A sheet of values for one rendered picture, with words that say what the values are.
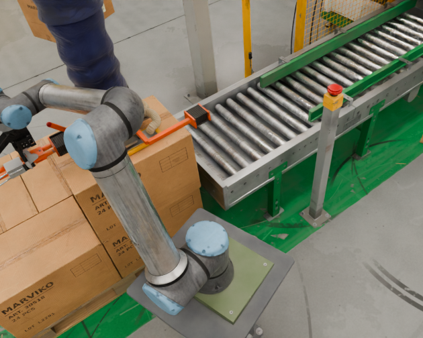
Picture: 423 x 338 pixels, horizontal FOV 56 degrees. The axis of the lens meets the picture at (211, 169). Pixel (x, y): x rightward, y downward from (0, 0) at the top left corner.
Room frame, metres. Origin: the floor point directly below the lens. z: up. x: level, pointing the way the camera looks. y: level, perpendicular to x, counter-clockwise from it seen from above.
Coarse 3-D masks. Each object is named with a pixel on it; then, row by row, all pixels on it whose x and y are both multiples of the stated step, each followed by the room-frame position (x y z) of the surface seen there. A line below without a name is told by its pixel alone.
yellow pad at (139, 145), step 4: (144, 132) 1.44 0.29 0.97; (156, 132) 1.43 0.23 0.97; (136, 136) 1.42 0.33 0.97; (148, 136) 1.41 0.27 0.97; (152, 136) 1.41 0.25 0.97; (140, 140) 1.39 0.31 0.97; (136, 144) 1.37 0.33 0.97; (140, 144) 1.37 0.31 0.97; (144, 144) 1.37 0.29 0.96; (148, 144) 1.37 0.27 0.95; (128, 148) 1.35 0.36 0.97; (132, 148) 1.35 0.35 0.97; (136, 148) 1.35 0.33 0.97; (140, 148) 1.35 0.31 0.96; (128, 152) 1.33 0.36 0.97; (132, 152) 1.33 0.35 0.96
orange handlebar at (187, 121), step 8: (184, 120) 1.35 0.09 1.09; (168, 128) 1.31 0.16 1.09; (176, 128) 1.31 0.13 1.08; (144, 136) 1.28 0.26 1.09; (160, 136) 1.27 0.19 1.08; (48, 144) 1.33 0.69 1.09; (32, 152) 1.29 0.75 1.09; (40, 152) 1.28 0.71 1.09; (48, 152) 1.28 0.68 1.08; (40, 160) 1.26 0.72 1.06; (0, 168) 1.22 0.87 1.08
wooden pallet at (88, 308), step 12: (144, 264) 1.22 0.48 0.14; (132, 276) 1.17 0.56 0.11; (108, 288) 1.10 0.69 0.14; (120, 288) 1.13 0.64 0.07; (96, 300) 1.10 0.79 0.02; (108, 300) 1.08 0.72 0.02; (72, 312) 0.99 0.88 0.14; (84, 312) 1.04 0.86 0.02; (60, 324) 0.98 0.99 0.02; (72, 324) 0.97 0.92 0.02; (36, 336) 0.89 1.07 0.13; (48, 336) 0.91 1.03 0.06
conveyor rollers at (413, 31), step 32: (384, 32) 2.65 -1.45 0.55; (416, 32) 2.58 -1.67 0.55; (320, 64) 2.36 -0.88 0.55; (352, 64) 2.31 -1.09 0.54; (384, 64) 2.28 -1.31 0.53; (256, 96) 2.12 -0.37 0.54; (288, 96) 2.10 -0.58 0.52; (192, 128) 1.90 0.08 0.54; (224, 128) 1.85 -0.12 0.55; (256, 128) 1.83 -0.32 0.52; (288, 128) 1.77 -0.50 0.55; (224, 160) 1.58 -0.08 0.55
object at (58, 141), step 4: (60, 132) 1.38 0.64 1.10; (52, 136) 1.36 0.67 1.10; (56, 136) 1.36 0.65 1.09; (60, 136) 1.36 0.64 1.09; (48, 140) 1.35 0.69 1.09; (52, 140) 1.34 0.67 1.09; (56, 140) 1.34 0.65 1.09; (60, 140) 1.33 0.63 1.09; (52, 144) 1.30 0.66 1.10; (56, 144) 1.31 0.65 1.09; (60, 144) 1.31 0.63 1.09; (64, 144) 1.30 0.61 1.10; (56, 148) 1.28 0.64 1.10; (60, 148) 1.28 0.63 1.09; (64, 148) 1.30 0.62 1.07; (56, 152) 1.28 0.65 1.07; (60, 152) 1.28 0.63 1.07; (64, 152) 1.29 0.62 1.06
